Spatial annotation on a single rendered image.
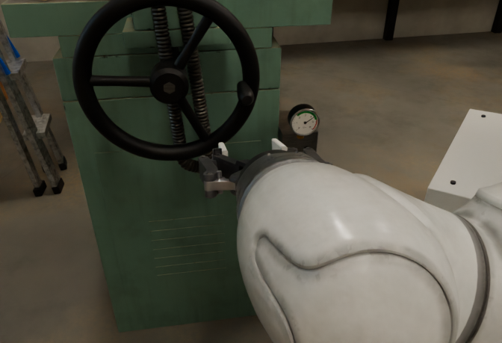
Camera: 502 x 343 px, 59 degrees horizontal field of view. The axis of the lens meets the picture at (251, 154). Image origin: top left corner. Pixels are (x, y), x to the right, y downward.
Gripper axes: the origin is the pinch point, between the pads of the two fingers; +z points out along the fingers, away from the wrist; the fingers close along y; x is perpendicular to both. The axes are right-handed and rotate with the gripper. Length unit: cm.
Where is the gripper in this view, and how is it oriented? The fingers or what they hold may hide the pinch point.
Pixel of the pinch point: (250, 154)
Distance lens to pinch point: 59.1
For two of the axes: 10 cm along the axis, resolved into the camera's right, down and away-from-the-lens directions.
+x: 0.5, 9.8, 2.0
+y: -9.9, 0.8, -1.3
